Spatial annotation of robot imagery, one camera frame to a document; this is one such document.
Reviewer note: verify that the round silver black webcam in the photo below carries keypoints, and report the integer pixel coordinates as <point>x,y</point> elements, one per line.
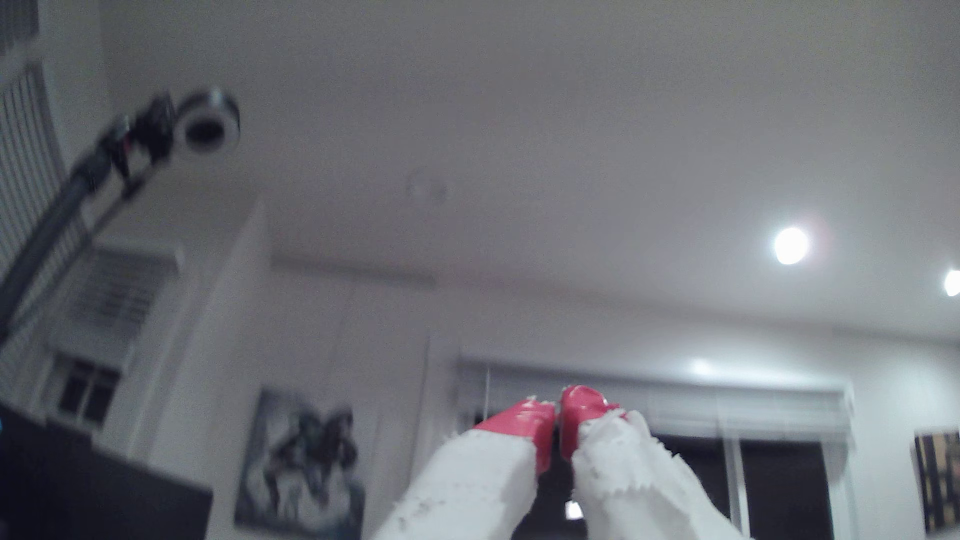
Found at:
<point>206,124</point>

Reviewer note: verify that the dark striped wall picture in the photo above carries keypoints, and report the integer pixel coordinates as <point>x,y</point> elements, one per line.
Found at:
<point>937,480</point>

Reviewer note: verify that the white slatted window blind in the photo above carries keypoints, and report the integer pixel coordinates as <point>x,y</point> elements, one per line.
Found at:
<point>124,292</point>

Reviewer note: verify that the dark monitor screen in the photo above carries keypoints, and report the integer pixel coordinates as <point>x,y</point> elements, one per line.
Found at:
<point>75,487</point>

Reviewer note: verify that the grey abstract wall painting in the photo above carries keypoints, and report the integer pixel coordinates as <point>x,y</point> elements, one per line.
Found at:
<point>300,465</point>

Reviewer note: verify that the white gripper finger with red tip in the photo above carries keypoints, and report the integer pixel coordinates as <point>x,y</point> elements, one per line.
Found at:
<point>480,480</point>
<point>637,480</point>

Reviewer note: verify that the white roller window blind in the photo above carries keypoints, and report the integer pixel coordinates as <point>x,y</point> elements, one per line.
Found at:
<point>750,409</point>

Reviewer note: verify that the dark window with white frame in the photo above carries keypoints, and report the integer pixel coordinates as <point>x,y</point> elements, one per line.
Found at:
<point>780,487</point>

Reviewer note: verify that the small paned window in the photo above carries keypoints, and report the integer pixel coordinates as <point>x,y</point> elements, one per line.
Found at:
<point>86,390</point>

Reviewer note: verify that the round recessed ceiling light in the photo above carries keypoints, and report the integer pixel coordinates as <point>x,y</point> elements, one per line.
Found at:
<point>791,245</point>
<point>953,283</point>

